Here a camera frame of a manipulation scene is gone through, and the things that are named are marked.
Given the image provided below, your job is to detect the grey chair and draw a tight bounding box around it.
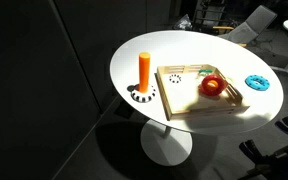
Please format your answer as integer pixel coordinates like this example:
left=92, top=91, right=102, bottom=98
left=220, top=5, right=277, bottom=45

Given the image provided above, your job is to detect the black clamps bottom right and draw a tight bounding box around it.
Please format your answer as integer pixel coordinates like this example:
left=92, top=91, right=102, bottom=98
left=238, top=116, right=288, bottom=180

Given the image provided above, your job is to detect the orange cylinder peg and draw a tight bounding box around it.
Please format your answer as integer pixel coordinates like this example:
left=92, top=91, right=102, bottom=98
left=139, top=52, right=150, bottom=93

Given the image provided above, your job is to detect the light wooden tray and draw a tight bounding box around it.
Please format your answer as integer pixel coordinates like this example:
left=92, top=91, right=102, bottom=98
left=156, top=64, right=250, bottom=120

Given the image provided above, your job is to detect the blue ring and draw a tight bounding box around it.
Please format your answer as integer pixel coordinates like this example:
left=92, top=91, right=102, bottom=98
left=244, top=74, right=271, bottom=92

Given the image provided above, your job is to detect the white table pedestal base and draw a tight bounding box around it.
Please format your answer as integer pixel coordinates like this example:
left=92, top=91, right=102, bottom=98
left=140, top=120, right=193, bottom=166

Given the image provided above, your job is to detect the green ring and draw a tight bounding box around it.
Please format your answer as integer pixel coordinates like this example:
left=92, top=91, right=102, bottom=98
left=197, top=68, right=213, bottom=76

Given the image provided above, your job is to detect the orange ring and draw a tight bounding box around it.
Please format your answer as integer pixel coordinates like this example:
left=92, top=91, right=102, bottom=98
left=206, top=80, right=219, bottom=90

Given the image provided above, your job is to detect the black and white peg base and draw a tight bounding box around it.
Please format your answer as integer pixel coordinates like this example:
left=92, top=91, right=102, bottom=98
left=131, top=85, right=156, bottom=103

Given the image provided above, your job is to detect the small black and white ring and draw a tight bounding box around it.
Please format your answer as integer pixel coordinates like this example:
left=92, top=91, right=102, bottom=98
left=168, top=74, right=182, bottom=84

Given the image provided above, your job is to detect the red ring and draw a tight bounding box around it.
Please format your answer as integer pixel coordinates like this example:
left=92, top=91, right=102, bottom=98
left=199, top=74, right=229, bottom=97

